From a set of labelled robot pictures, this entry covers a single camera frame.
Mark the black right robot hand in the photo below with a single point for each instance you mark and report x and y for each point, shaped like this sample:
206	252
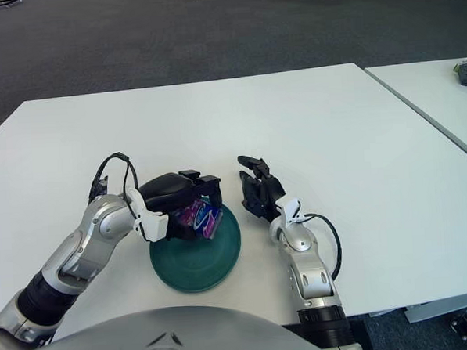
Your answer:
266	197

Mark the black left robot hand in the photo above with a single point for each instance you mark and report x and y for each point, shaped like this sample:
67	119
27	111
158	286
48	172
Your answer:
166	192

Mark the blue purple gum pack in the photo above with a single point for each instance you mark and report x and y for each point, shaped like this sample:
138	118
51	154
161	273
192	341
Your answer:
204	219

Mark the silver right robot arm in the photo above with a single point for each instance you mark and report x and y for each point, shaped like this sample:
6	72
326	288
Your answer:
308	265

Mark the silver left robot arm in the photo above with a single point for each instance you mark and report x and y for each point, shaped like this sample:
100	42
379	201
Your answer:
102	221

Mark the round green plate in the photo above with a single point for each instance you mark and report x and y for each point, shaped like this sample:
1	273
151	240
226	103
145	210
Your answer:
199	267

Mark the grey robot torso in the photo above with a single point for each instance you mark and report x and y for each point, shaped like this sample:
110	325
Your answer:
148	344

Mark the white table foot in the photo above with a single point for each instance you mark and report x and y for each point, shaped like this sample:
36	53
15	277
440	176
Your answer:
440	309

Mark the black floor stand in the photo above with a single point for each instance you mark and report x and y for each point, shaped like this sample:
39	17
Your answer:
5	3

